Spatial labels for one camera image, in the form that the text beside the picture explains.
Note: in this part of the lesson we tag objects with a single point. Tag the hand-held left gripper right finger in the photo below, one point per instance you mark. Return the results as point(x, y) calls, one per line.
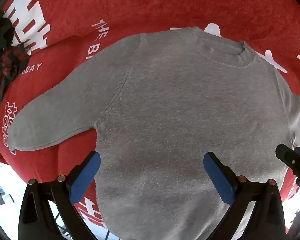
point(218, 180)

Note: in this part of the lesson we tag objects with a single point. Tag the red printed blanket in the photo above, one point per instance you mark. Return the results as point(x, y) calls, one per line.
point(165, 5)

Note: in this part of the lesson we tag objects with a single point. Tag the grey sweater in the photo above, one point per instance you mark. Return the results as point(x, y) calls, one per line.
point(177, 110)

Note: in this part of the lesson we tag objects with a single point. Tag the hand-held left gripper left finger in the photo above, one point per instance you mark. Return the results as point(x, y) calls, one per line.
point(86, 177)

